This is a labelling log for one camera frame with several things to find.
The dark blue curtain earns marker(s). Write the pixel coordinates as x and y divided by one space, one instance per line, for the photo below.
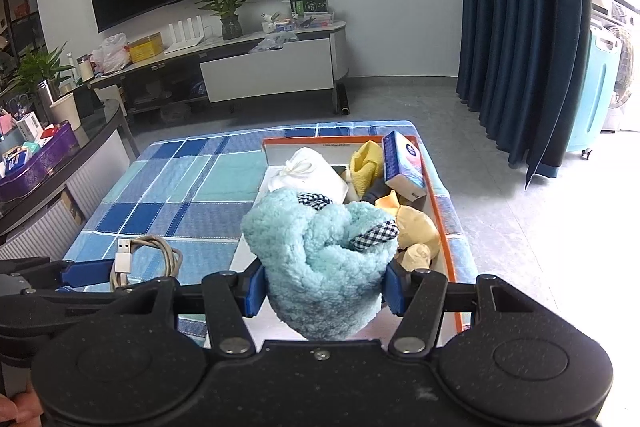
520 32

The pile of small desk items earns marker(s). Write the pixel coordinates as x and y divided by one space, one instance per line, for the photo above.
290 26

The white jar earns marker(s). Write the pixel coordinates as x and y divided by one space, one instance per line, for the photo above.
85 69

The orange cloth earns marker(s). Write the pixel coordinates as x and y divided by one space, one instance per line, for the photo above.
387 202

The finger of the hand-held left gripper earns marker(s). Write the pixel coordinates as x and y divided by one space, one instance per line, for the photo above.
90 274
70 298

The white grey tv stand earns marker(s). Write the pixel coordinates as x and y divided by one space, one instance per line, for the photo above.
265 77

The black desktop device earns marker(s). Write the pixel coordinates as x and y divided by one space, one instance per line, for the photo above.
90 102

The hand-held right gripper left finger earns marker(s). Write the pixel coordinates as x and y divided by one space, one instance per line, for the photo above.
256 292

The leafy green plant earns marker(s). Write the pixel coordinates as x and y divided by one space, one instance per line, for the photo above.
37 67

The dark navy cloth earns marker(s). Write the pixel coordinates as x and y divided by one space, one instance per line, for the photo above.
372 194

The white washing machine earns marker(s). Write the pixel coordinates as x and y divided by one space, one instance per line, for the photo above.
625 72

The light blue suitcase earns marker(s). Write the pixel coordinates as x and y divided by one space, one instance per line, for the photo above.
595 107

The orange-rimmed white box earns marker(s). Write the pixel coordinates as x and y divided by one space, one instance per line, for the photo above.
280 154

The black glass coffee table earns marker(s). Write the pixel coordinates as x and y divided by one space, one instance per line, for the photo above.
100 127

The colourful tissue packet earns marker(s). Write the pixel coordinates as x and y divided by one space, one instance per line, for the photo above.
402 167

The bamboo plant in dark vase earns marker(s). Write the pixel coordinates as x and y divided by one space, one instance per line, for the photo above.
231 27

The steel tumbler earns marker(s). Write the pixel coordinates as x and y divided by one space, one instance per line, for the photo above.
46 97

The cream paper cup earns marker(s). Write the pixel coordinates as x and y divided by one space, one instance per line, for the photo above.
65 113

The red white small box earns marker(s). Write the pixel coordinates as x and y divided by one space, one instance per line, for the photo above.
48 134

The white router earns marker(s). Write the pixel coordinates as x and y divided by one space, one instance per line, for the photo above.
185 39

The yellow striped dishcloth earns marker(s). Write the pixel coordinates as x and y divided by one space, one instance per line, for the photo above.
365 167

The white plastic bag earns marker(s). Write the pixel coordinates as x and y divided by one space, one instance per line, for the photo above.
112 54

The purple oval tin tray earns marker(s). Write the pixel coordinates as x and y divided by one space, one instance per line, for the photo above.
45 162

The person's left hand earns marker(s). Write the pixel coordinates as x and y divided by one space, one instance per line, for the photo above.
20 412

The blue white tissue packet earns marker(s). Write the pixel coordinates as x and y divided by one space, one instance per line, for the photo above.
14 161

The clear plastic bag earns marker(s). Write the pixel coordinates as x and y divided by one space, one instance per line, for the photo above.
272 42

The yellow box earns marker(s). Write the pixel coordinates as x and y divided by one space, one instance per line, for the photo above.
146 48

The green black box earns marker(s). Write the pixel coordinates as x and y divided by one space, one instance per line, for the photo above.
310 3

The white barcode box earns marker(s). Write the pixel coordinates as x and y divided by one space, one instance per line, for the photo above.
27 126

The cream glove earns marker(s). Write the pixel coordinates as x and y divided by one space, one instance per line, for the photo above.
417 227

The black roll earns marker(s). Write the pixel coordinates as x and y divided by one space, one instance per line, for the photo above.
344 104

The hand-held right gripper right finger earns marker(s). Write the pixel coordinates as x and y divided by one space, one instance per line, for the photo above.
395 289

